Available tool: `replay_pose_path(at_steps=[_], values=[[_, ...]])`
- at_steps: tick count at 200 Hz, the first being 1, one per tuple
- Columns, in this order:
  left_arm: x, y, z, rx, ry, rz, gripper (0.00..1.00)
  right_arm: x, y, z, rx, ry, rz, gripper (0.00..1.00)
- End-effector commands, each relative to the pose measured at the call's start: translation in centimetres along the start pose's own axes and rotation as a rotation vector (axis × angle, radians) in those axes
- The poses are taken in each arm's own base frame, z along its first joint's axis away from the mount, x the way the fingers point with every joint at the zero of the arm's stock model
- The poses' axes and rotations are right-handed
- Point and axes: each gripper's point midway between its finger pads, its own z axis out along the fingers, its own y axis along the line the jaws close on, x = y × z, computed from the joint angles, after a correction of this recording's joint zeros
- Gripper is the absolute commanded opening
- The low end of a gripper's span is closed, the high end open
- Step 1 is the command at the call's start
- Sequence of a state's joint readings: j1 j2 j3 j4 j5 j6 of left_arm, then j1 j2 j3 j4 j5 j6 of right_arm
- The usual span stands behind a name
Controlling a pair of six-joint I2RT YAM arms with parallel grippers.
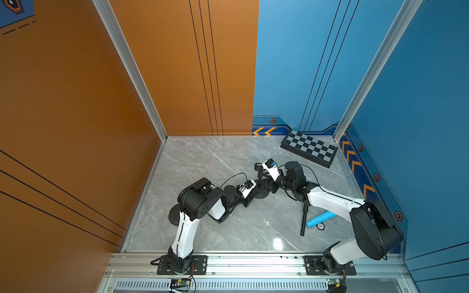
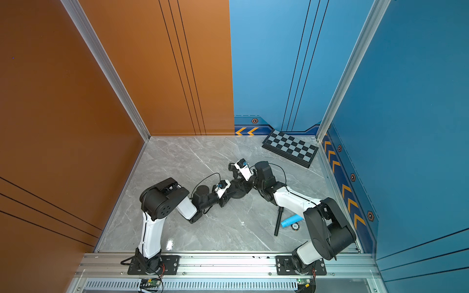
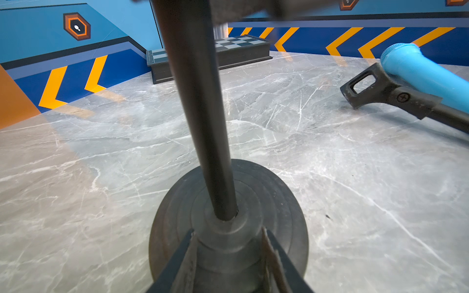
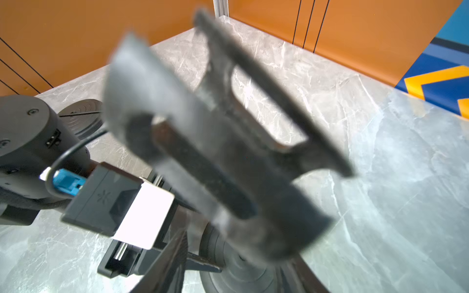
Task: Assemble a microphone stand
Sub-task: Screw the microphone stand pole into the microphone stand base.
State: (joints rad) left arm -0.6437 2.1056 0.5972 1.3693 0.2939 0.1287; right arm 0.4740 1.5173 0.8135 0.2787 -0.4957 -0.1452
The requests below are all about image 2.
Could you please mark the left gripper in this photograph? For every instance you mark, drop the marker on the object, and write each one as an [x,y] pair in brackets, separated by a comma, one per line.
[230,188]

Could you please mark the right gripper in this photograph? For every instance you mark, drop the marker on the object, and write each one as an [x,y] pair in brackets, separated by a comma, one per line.
[245,182]

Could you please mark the black round stand base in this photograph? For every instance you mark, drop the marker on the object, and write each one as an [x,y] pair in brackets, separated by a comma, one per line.
[236,190]

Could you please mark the black mic clip pole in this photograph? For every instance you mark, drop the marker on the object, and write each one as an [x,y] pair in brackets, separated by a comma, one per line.
[236,175]
[278,220]

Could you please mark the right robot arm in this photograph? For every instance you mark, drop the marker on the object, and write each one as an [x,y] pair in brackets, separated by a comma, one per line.
[329,229]

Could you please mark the folded chess board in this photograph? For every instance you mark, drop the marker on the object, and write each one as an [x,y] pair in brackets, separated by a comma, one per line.
[291,148]

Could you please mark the light blue tube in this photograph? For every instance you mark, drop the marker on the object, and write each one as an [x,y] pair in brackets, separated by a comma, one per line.
[291,220]

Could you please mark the small round black cap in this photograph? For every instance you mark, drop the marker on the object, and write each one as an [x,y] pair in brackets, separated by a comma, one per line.
[295,227]

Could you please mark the left circuit board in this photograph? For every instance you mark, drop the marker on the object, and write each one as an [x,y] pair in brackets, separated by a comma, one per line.
[150,285]

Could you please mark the circuit board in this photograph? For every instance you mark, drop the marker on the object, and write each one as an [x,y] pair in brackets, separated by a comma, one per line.
[308,287]
[150,285]

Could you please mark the right circuit board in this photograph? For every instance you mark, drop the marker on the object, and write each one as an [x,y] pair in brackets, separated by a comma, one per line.
[308,287]

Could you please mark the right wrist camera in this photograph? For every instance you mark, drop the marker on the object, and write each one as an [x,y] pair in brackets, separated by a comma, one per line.
[244,169]

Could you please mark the aluminium front rail frame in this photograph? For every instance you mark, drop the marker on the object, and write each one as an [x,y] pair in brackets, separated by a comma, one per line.
[226,272]

